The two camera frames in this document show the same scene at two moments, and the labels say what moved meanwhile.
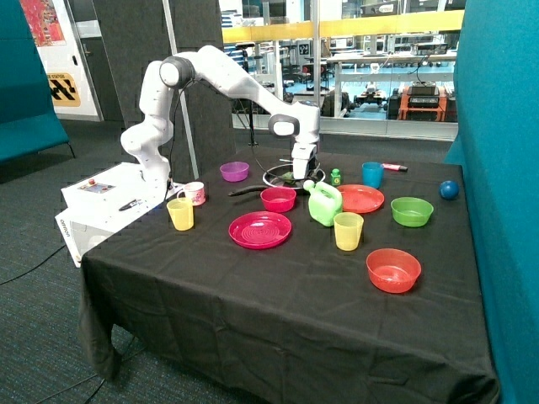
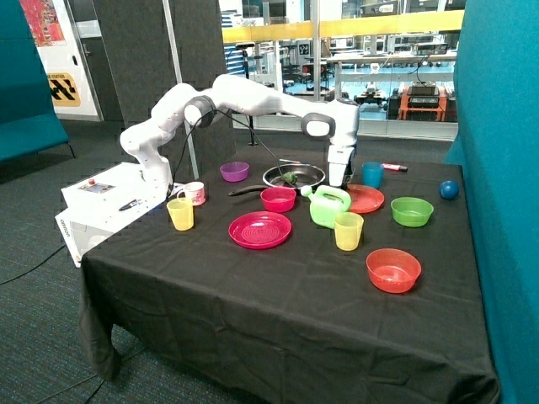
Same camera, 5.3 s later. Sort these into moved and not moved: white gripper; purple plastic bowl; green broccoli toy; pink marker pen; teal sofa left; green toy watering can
Moved: white gripper; green toy watering can
Not moved: teal sofa left; purple plastic bowl; green broccoli toy; pink marker pen
